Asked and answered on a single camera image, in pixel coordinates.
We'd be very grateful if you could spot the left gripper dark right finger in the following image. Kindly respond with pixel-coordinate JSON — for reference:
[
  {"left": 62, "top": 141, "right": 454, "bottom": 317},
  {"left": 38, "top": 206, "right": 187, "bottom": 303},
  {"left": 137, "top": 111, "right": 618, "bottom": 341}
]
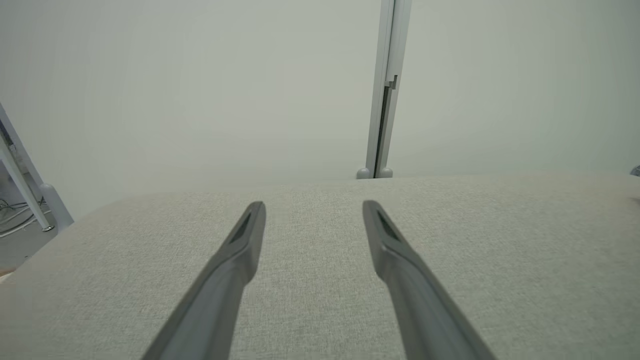
[{"left": 362, "top": 199, "right": 499, "bottom": 360}]

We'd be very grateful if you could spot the white metal frame leg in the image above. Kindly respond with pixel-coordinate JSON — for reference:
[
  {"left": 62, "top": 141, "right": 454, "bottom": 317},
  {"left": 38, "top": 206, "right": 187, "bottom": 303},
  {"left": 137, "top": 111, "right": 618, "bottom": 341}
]
[{"left": 0, "top": 102, "right": 76, "bottom": 233}]

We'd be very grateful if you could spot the white metal rod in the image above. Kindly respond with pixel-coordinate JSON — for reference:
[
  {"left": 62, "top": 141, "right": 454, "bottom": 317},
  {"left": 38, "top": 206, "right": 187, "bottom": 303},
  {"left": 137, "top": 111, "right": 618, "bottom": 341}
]
[{"left": 0, "top": 135, "right": 55, "bottom": 233}]

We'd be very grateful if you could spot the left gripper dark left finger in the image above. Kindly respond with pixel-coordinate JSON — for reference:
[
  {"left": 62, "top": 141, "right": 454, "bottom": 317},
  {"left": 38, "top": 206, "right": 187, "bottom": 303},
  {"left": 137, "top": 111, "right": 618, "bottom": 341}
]
[{"left": 141, "top": 200, "right": 267, "bottom": 360}]

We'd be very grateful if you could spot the white floor cable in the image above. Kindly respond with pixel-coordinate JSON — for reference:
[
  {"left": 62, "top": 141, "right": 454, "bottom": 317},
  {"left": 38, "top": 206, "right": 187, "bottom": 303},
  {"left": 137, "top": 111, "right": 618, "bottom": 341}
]
[{"left": 0, "top": 207, "right": 51, "bottom": 238}]

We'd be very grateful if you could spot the grey partition post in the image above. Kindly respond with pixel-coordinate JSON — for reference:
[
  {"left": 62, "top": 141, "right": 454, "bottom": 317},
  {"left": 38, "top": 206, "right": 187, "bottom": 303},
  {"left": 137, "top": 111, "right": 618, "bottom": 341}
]
[{"left": 356, "top": 0, "right": 414, "bottom": 180}]

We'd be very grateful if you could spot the dark floor cable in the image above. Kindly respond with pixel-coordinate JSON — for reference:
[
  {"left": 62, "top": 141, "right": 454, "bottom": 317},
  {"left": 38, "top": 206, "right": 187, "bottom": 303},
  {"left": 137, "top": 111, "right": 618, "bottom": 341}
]
[{"left": 0, "top": 199, "right": 46, "bottom": 213}]

